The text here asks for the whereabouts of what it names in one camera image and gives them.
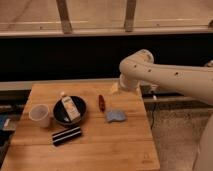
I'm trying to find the black striped eraser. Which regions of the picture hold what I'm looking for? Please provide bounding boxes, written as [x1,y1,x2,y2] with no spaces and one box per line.
[52,126,82,146]

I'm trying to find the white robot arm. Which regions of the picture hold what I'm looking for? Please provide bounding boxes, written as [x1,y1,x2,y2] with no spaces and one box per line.
[119,49,213,171]

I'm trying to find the red pen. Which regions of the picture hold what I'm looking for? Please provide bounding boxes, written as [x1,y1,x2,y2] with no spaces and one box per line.
[99,95,105,112]

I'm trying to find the blue sponge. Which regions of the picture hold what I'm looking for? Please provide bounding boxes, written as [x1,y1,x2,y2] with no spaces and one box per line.
[106,110,126,123]

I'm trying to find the small white carton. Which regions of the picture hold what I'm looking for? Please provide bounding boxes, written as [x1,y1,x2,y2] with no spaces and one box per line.
[61,92,80,122]

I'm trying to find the black bowl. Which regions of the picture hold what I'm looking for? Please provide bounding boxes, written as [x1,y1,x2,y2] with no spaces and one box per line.
[53,96,87,126]

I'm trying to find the translucent plastic cup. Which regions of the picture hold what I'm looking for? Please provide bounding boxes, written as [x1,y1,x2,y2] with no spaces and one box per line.
[29,104,50,128]

